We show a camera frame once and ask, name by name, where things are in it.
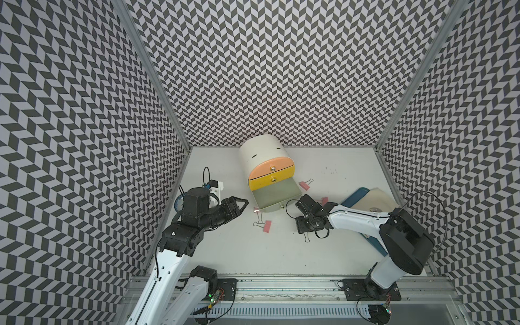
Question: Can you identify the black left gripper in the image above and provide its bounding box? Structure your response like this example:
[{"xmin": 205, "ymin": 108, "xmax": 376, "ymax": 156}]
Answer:
[{"xmin": 199, "ymin": 196, "xmax": 249, "ymax": 231}]

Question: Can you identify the green bottom drawer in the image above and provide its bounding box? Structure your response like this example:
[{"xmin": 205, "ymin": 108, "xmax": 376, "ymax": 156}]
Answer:
[{"xmin": 252, "ymin": 177, "xmax": 301, "ymax": 213}]

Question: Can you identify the yellow drawer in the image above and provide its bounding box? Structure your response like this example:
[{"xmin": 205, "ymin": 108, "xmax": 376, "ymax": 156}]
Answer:
[{"xmin": 248, "ymin": 165, "xmax": 295, "ymax": 191}]

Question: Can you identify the orange top drawer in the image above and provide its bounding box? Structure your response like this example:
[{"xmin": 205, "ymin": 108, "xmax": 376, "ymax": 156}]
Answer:
[{"xmin": 249, "ymin": 157, "xmax": 294, "ymax": 180}]

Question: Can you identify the white round drawer cabinet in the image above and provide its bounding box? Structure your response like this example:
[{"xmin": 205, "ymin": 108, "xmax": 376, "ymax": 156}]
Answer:
[{"xmin": 239, "ymin": 134, "xmax": 291, "ymax": 183}]

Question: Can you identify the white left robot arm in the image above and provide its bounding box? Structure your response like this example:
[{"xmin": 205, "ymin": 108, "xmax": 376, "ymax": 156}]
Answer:
[{"xmin": 127, "ymin": 186, "xmax": 249, "ymax": 324}]

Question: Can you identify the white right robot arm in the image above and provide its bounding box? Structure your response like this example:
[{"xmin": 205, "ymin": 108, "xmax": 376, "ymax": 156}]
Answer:
[{"xmin": 295, "ymin": 194, "xmax": 435, "ymax": 301}]

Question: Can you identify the blue patterned bowl far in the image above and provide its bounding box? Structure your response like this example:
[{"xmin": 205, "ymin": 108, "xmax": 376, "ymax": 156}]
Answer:
[{"xmin": 173, "ymin": 194, "xmax": 184, "ymax": 212}]

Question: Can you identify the beige cloth napkin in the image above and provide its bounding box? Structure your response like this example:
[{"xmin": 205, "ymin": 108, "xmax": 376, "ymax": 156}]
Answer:
[{"xmin": 353, "ymin": 188, "xmax": 399, "ymax": 213}]

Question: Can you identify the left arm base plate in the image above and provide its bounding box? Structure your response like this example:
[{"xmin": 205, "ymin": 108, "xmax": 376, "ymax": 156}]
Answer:
[{"xmin": 203, "ymin": 278, "xmax": 238, "ymax": 302}]

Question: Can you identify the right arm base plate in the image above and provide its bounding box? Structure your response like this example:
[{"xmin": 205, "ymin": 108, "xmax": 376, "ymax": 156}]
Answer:
[{"xmin": 340, "ymin": 278, "xmax": 402, "ymax": 302}]

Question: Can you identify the aluminium front rail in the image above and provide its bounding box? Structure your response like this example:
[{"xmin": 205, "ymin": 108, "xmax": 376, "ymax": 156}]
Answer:
[{"xmin": 121, "ymin": 275, "xmax": 460, "ymax": 305}]

